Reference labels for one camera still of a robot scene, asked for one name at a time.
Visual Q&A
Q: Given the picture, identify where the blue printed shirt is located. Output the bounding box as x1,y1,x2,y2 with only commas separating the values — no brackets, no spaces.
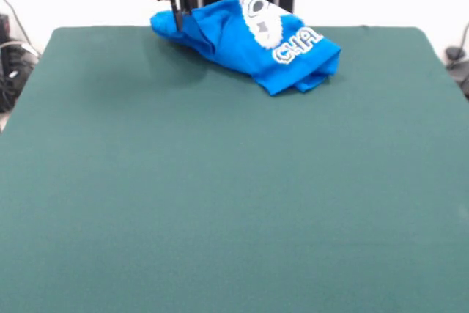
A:
149,0,341,97

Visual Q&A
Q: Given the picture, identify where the dark green table cloth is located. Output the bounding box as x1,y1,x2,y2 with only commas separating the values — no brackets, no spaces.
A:
0,25,469,313

